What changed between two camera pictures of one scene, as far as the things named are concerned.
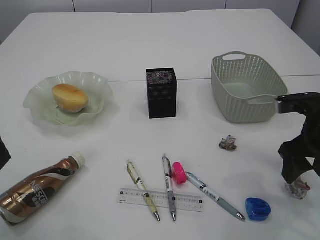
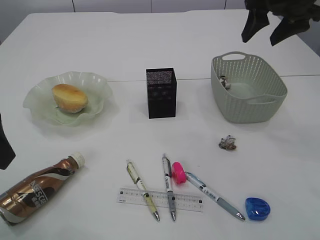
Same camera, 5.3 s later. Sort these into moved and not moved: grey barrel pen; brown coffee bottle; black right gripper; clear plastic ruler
Moved: black right gripper
Not moved: grey barrel pen; brown coffee bottle; clear plastic ruler
